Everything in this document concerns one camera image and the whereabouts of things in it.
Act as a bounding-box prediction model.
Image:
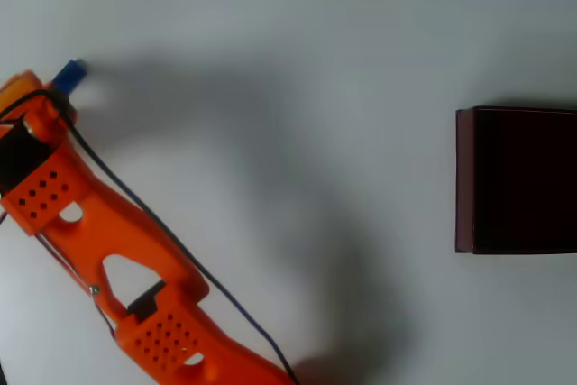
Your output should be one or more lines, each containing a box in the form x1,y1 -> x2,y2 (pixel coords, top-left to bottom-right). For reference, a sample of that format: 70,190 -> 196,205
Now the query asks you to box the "small blue block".
52,59 -> 89,91

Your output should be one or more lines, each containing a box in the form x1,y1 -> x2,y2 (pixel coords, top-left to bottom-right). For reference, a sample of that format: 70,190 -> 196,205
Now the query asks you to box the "dark red box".
454,105 -> 577,255

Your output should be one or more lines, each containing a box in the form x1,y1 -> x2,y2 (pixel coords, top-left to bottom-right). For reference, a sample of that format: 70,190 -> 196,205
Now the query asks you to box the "red white servo wire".
34,230 -> 121,344

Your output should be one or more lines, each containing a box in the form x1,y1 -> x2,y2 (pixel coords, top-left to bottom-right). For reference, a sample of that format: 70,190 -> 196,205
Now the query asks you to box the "long black arm cable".
0,89 -> 301,385

